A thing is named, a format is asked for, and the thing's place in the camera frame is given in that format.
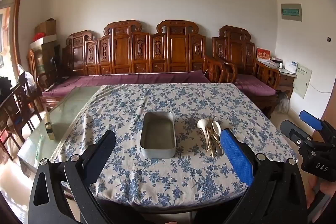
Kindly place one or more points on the brown cardboard box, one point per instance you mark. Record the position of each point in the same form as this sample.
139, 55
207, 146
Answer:
47, 27

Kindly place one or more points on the person's right hand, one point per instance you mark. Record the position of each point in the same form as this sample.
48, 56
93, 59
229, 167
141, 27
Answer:
312, 192

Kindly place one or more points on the wooden door frame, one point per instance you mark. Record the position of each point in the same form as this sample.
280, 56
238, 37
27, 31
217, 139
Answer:
18, 16

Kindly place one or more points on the large white rice spoon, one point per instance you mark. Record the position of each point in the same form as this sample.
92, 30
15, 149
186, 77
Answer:
202, 123

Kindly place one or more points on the blue floral tablecloth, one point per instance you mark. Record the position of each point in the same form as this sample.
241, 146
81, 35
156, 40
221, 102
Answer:
183, 182

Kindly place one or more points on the wooden side table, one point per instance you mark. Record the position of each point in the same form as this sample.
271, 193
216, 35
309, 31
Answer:
284, 82

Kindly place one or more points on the brown wooden door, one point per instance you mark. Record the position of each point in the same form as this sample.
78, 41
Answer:
329, 108

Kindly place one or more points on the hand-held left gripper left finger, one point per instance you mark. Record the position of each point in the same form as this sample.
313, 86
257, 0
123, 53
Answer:
102, 150

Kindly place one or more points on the carved wooden sofa bench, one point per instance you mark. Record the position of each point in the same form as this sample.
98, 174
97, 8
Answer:
123, 50

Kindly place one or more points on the rectangular metal tray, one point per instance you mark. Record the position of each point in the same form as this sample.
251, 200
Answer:
157, 134

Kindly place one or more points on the grey fluffy bundle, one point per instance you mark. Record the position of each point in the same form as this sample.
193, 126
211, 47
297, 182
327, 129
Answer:
282, 103

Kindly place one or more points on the red bundle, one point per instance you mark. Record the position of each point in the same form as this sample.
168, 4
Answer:
38, 36

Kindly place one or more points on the long purple sofa cushion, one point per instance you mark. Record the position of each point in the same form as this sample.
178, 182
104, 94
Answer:
118, 79

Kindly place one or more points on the dark wooden dining chair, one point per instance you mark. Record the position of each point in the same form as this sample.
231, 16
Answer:
22, 106
6, 129

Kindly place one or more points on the grey wall panel box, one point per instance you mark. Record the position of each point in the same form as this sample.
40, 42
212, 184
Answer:
291, 12

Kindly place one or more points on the clear plastic bag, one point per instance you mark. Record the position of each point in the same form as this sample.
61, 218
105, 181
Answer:
26, 78

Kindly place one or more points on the brown wooden chair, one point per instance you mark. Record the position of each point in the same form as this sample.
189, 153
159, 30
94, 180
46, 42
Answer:
32, 64

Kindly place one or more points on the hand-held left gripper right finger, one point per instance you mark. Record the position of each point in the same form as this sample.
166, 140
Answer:
236, 158

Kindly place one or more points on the carved wooden armchair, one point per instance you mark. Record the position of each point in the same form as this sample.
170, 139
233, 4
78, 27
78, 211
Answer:
236, 50

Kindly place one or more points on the white telephone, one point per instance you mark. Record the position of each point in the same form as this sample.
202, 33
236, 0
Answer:
291, 66

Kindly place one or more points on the purple armchair cushion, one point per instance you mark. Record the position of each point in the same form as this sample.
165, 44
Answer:
252, 85

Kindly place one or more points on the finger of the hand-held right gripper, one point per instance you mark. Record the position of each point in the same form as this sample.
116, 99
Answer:
292, 131
311, 117

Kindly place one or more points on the wooden block with black band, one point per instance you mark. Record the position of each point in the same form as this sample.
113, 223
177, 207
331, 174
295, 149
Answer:
48, 124

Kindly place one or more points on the black desk lamp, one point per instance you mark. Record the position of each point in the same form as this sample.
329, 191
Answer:
54, 66

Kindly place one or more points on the white cardboard box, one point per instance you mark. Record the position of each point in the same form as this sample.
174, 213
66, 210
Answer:
44, 41

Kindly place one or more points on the small white spoon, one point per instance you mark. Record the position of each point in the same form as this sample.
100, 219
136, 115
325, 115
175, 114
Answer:
216, 126

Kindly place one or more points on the white electrical panel door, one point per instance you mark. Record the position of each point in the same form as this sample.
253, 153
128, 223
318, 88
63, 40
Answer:
302, 79

